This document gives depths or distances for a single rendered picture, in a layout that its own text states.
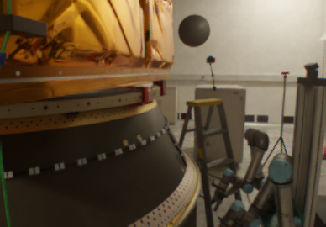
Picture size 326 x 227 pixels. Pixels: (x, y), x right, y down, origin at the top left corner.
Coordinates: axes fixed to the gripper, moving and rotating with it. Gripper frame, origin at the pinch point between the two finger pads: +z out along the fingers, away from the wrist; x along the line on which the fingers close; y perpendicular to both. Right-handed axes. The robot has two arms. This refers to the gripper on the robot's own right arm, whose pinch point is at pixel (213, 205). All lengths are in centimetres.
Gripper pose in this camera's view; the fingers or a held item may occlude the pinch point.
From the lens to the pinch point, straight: 215.4
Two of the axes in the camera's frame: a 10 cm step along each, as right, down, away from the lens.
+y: 9.2, 4.0, -0.2
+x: 0.2, -0.1, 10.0
